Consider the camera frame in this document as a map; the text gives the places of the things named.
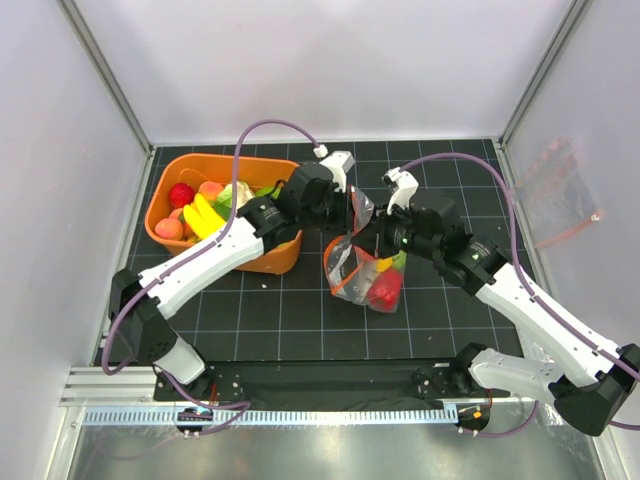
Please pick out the red apple toy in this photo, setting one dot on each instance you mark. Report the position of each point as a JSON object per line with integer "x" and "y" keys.
{"x": 181, "y": 194}

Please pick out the clear zip bag red zipper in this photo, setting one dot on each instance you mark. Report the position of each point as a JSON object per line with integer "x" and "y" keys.
{"x": 350, "y": 269}

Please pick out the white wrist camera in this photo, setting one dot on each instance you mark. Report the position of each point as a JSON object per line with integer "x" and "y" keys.
{"x": 402, "y": 186}
{"x": 339, "y": 163}

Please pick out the light green round fruit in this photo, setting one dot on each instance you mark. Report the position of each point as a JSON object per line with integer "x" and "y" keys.
{"x": 399, "y": 261}

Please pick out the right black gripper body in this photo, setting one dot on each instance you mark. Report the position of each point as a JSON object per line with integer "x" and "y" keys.
{"x": 396, "y": 232}

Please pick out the orange yellow mango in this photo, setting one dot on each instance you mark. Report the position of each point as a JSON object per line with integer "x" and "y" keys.
{"x": 381, "y": 265}

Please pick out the red bell pepper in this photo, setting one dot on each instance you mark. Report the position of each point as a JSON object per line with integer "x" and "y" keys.
{"x": 384, "y": 293}

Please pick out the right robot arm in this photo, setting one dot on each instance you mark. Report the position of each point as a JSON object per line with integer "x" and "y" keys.
{"x": 482, "y": 270}

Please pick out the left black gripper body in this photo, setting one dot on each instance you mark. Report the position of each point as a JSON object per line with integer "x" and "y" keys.
{"x": 332, "y": 214}

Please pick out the yellow banana bunch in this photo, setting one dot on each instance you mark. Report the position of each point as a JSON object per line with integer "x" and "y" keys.
{"x": 202, "y": 218}

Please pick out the pink peach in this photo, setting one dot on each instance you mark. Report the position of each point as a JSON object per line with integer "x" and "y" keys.
{"x": 210, "y": 190}
{"x": 169, "y": 229}

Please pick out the slotted cable duct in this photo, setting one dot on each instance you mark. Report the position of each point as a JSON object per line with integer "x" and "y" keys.
{"x": 185, "y": 416}

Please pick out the orange plastic basket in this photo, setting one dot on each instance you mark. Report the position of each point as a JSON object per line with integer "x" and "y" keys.
{"x": 195, "y": 168}

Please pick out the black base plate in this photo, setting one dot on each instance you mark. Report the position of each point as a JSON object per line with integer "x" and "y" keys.
{"x": 334, "y": 385}

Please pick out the black grid mat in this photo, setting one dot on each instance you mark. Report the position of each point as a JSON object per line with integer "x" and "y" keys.
{"x": 293, "y": 316}

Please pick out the white cauliflower toy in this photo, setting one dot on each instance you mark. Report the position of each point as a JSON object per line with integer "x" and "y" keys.
{"x": 238, "y": 192}

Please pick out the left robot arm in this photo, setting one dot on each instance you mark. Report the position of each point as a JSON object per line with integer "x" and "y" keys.
{"x": 146, "y": 301}

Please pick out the green starfruit toy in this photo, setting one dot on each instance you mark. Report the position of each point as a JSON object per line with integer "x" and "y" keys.
{"x": 267, "y": 191}

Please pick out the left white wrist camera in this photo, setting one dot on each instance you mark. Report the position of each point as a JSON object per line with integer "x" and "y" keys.
{"x": 339, "y": 163}

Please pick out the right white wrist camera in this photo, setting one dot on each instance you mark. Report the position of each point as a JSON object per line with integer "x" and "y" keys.
{"x": 402, "y": 186}

